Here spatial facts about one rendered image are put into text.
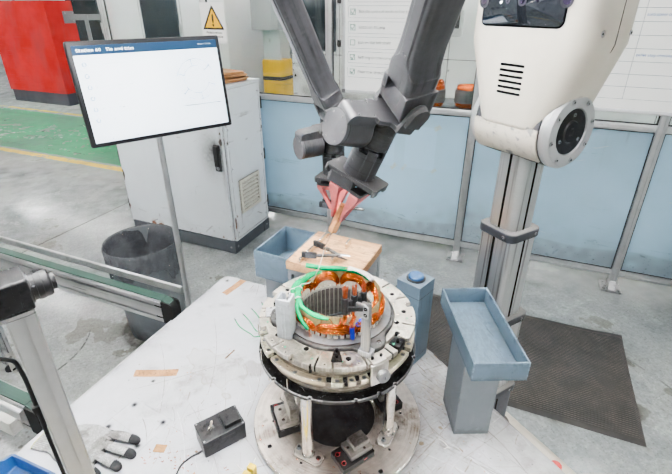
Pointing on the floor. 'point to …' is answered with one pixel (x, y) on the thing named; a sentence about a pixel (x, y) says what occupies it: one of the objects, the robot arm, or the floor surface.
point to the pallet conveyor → (166, 306)
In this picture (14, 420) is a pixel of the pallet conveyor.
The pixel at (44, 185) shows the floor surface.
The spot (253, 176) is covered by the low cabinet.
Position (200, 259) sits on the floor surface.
